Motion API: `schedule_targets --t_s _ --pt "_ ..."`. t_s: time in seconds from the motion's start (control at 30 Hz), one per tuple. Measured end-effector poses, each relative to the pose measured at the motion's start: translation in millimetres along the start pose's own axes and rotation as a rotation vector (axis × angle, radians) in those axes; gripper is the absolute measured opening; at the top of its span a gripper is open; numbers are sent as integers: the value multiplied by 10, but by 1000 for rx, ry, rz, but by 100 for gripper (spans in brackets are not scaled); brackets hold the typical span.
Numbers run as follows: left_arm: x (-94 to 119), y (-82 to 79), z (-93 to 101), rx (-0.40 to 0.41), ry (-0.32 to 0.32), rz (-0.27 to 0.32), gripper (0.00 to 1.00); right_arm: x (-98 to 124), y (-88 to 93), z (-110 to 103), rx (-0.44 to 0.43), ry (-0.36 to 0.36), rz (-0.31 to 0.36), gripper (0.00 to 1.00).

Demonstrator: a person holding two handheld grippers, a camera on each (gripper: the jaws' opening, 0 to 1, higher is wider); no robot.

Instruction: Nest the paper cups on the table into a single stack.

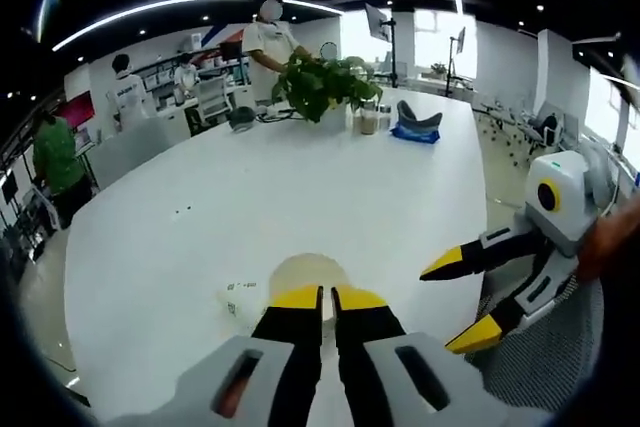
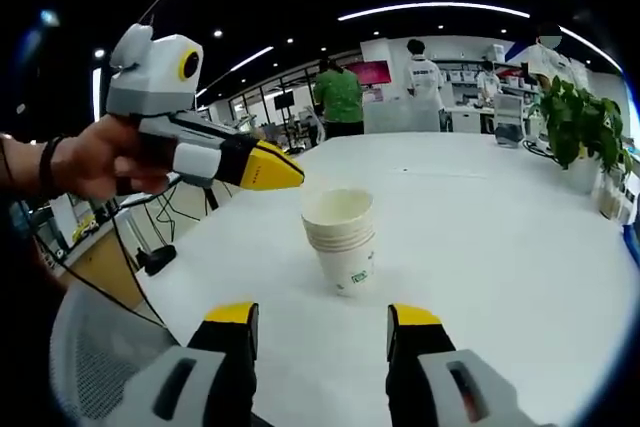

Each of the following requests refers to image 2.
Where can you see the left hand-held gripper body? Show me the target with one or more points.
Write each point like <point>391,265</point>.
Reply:
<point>150,77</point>

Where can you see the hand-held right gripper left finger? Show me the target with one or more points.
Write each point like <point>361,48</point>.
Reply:
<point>200,387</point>

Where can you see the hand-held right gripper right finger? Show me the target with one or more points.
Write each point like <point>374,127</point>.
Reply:
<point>440,392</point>

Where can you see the stack of white paper cups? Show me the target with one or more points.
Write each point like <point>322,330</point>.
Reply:
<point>345,257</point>

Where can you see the person's left hand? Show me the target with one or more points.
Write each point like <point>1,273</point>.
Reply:
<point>90,162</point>

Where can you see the black wristband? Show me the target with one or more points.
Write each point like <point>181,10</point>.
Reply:
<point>47,167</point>

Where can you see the pink monitor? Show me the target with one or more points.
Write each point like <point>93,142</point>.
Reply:
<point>370,74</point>

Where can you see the white table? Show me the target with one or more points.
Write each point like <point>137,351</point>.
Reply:
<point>475,247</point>

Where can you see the wooden cabinet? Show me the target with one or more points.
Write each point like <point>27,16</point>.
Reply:
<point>107,267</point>

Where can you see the yellow object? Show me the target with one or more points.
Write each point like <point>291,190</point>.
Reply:
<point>85,229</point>

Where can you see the white office chair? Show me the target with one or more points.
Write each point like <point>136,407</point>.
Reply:
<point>507,122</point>

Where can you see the pale small container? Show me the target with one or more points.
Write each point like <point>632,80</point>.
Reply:
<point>607,197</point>

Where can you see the white plant pot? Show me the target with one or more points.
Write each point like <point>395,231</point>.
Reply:
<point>585,177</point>

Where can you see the green potted plant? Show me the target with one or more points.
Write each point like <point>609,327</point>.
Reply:
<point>580,117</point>

